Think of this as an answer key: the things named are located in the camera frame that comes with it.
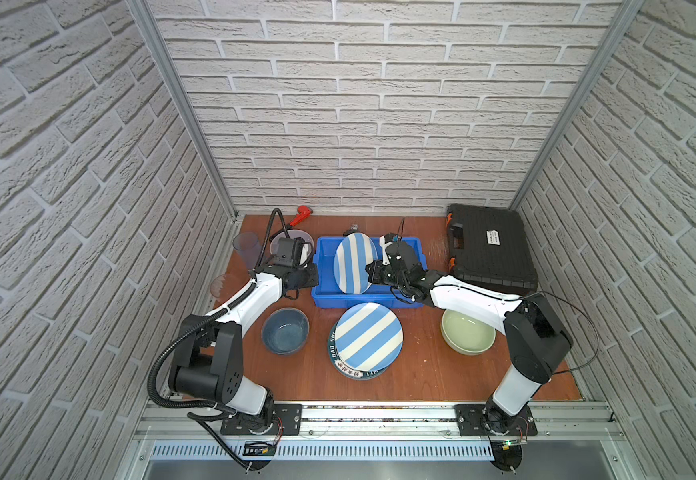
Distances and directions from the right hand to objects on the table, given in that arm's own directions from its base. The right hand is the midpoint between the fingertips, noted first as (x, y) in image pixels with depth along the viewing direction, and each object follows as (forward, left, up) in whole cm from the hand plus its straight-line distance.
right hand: (366, 264), depth 87 cm
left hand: (+2, +15, -4) cm, 16 cm away
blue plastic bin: (+1, +12, -16) cm, 21 cm away
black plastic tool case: (+10, -45, -9) cm, 47 cm away
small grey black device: (+27, +1, -13) cm, 30 cm away
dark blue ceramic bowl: (-13, +26, -13) cm, 32 cm away
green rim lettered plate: (-25, +8, -12) cm, 29 cm away
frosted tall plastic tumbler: (+14, +38, -5) cm, 40 cm away
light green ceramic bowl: (-19, -29, -13) cm, 37 cm away
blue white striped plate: (+6, +3, -2) cm, 7 cm away
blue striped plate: (-18, +1, -12) cm, 21 cm away
